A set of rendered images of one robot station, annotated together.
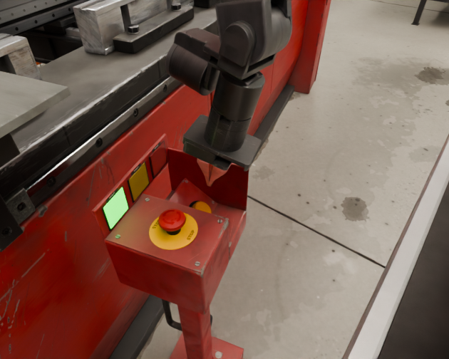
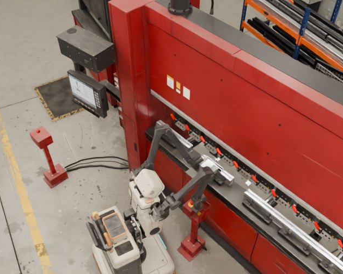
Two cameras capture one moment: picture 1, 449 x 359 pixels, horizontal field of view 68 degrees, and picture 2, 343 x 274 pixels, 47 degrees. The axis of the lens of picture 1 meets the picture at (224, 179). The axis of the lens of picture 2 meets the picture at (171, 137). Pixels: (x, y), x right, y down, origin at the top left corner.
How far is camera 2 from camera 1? 3.45 m
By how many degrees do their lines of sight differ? 74
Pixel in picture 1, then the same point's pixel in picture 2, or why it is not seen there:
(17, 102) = not seen: hidden behind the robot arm
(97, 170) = (215, 198)
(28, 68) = (227, 182)
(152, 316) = (214, 236)
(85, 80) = (230, 193)
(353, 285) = not seen: outside the picture
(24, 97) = not seen: hidden behind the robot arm
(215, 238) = (187, 208)
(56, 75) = (234, 188)
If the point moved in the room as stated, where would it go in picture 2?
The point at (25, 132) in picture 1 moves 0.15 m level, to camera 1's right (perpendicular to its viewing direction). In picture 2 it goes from (213, 183) to (207, 195)
